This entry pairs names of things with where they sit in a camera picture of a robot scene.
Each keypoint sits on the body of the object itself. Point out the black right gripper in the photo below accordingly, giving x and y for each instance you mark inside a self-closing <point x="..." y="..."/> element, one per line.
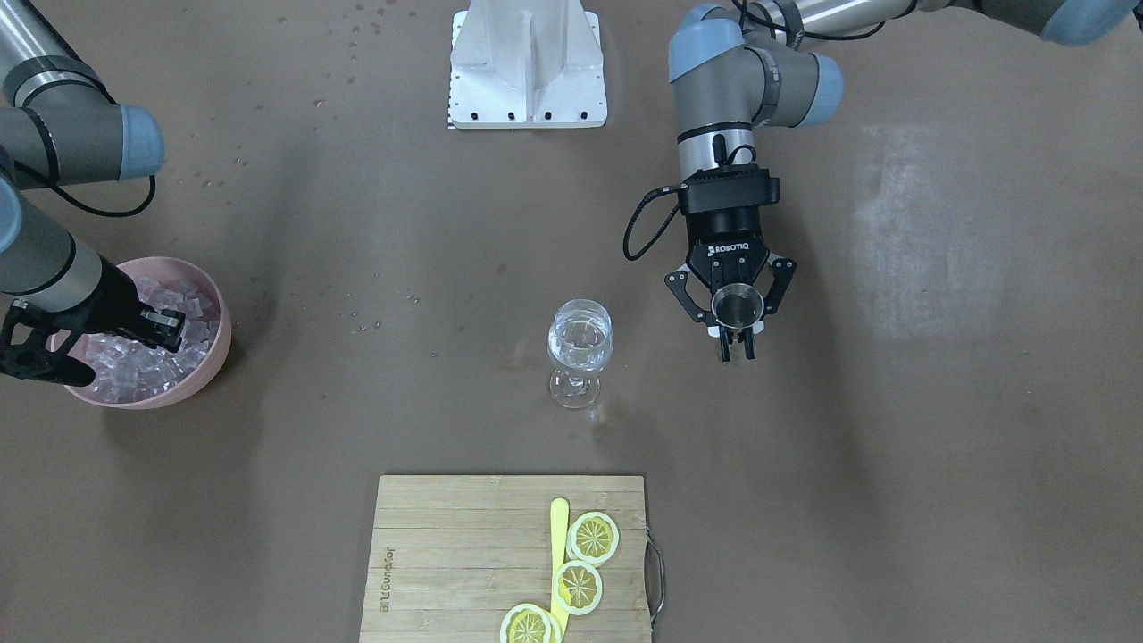
<point x="112" y="302"/>

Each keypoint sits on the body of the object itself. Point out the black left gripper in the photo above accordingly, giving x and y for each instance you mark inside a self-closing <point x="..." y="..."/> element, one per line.
<point x="728" y="234"/>

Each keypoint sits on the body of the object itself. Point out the steel jigger cup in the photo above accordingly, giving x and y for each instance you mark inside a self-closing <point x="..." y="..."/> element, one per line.
<point x="737" y="306"/>

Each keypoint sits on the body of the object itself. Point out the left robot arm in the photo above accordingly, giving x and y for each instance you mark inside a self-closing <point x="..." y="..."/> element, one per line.
<point x="875" y="179"/>

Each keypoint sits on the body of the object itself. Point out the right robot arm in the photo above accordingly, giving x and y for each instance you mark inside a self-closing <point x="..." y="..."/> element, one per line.
<point x="62" y="127"/>

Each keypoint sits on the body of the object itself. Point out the clear ice cubes pile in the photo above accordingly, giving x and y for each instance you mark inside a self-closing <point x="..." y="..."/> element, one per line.
<point x="127" y="371"/>

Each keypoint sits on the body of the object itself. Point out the clear wine glass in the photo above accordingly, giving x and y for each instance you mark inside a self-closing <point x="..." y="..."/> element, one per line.
<point x="580" y="342"/>

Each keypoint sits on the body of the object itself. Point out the pink bowl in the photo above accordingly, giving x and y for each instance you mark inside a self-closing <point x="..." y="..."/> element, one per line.
<point x="170" y="269"/>

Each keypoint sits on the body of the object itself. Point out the yellow plastic knife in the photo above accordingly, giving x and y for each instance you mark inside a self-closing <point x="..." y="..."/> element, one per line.
<point x="558" y="524"/>

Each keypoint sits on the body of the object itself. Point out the yellow lemon slice near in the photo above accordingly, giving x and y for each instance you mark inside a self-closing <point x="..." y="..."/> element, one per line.
<point x="593" y="538"/>

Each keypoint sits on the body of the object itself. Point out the yellow lemon slice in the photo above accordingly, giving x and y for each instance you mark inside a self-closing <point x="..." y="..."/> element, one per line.
<point x="593" y="538"/>
<point x="527" y="622"/>
<point x="577" y="588"/>

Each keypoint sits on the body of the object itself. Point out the yellow lemon slice middle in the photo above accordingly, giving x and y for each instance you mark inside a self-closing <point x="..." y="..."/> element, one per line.
<point x="577" y="588"/>

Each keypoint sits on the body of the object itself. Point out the wooden cutting board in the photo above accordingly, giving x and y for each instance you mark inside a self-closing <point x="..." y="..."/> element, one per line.
<point x="451" y="554"/>

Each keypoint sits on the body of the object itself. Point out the yellow lemon slice far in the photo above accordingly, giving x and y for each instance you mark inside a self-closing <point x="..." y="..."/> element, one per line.
<point x="527" y="622"/>

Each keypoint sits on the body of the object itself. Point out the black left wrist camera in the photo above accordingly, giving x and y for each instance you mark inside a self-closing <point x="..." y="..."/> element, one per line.
<point x="729" y="187"/>

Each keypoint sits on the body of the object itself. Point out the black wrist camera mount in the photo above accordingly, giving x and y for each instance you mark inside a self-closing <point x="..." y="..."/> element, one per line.
<point x="36" y="347"/>

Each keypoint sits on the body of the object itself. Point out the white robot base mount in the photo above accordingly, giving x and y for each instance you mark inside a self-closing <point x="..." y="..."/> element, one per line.
<point x="526" y="64"/>

